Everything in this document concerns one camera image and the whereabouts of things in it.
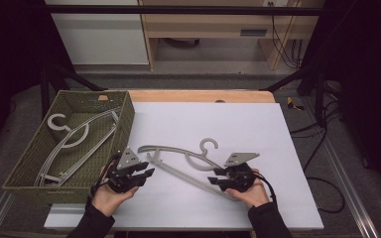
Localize green woven basket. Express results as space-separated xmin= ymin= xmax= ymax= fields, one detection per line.
xmin=1 ymin=89 xmax=136 ymax=204

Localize grey plastic hanger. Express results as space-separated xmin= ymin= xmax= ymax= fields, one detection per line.
xmin=47 ymin=108 xmax=120 ymax=187
xmin=34 ymin=108 xmax=120 ymax=186
xmin=137 ymin=138 xmax=242 ymax=202

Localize person's left hand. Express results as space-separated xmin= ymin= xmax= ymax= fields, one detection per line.
xmin=90 ymin=166 xmax=140 ymax=218

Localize black curtain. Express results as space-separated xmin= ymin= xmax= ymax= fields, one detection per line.
xmin=0 ymin=0 xmax=77 ymax=160
xmin=297 ymin=0 xmax=381 ymax=199

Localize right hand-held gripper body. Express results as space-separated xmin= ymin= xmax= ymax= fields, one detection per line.
xmin=223 ymin=152 xmax=261 ymax=193

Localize dark drawer handle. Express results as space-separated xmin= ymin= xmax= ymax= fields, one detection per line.
xmin=240 ymin=29 xmax=268 ymax=38

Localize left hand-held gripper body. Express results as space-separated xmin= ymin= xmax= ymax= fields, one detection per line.
xmin=106 ymin=146 xmax=142 ymax=194

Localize black hanging cables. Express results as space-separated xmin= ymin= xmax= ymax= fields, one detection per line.
xmin=270 ymin=2 xmax=304 ymax=69

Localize black floor cable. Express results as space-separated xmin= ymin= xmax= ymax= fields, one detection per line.
xmin=290 ymin=98 xmax=346 ymax=215

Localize black stand legs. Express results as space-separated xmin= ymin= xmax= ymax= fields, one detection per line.
xmin=40 ymin=62 xmax=108 ymax=119
xmin=259 ymin=63 xmax=327 ymax=127

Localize white cabinet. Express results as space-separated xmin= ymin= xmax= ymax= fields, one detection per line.
xmin=44 ymin=0 xmax=150 ymax=65

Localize light wooden desk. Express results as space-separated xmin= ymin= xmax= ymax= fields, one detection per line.
xmin=138 ymin=0 xmax=325 ymax=71

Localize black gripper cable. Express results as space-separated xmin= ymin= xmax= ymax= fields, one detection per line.
xmin=88 ymin=154 xmax=121 ymax=207
xmin=253 ymin=171 xmax=280 ymax=212

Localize yellow and black tool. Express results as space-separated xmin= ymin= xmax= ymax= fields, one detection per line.
xmin=286 ymin=96 xmax=306 ymax=112

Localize person's right hand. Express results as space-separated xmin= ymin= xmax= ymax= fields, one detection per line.
xmin=225 ymin=168 xmax=271 ymax=209

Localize white table sheet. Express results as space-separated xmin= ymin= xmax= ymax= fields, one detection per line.
xmin=43 ymin=101 xmax=325 ymax=232

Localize black frame bar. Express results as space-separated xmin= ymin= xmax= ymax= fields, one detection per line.
xmin=44 ymin=4 xmax=325 ymax=16

